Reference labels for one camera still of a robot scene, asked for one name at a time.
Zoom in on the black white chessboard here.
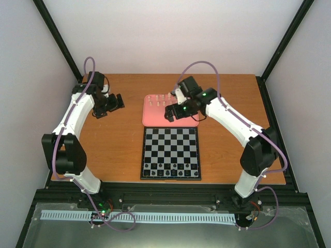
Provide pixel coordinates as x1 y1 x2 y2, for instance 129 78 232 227
140 127 202 181

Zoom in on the light blue slotted cable duct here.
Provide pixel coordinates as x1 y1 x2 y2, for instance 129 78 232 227
40 210 236 225

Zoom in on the right black corner post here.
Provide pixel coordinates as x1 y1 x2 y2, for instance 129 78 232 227
261 0 314 83

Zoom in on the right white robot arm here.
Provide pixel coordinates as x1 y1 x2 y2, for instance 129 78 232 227
164 88 280 199

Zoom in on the left black corner post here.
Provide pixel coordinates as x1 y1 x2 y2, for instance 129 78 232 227
33 0 83 82

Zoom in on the black aluminium frame base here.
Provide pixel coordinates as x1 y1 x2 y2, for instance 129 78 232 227
17 74 325 247

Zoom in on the clear acrylic cover sheet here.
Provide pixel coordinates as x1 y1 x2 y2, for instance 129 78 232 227
22 204 318 247

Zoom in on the pink plastic tray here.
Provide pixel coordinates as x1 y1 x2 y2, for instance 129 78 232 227
142 94 199 127

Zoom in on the black corner post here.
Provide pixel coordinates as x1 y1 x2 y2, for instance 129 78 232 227
33 0 83 82
261 0 314 83

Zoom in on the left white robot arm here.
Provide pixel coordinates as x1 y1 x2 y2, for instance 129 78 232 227
41 84 125 208

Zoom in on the left controller circuit board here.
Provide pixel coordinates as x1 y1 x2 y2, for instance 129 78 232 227
98 200 113 217

